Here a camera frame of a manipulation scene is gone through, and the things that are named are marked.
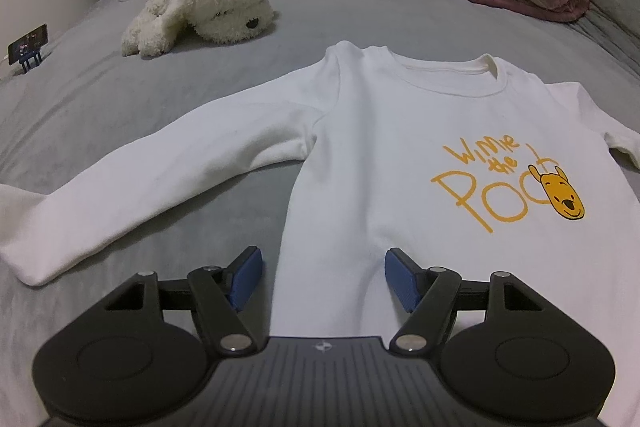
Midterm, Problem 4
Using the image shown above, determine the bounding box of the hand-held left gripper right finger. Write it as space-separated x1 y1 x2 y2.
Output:
384 247 543 356

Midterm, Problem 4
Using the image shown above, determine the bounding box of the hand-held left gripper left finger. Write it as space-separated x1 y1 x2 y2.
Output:
102 246 264 356

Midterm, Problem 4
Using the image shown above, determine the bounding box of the white printed sweatshirt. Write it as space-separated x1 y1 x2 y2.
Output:
0 41 640 427

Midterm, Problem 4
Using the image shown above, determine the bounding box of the grey bed sheet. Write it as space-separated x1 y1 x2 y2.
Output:
0 0 640 427

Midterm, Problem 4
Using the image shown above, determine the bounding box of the white plush dog toy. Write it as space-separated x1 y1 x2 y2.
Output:
121 0 280 58

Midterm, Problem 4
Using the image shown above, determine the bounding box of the smartphone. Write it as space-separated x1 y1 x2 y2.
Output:
7 23 49 62

